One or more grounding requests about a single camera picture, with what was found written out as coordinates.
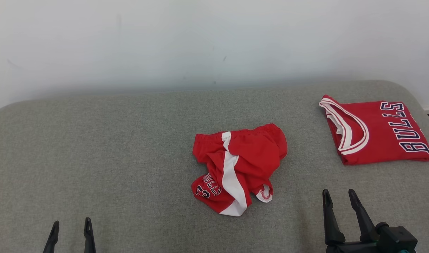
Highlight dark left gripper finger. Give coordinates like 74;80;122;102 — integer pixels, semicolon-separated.
83;217;97;253
43;220;60;253

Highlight red Bulls basketball jersey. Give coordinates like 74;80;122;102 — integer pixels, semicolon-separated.
318;94;429;166

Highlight red Bulls 23 shorts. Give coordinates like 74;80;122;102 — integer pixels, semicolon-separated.
191;123;288;217

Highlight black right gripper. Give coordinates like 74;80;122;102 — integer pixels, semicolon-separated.
322;189;380;253

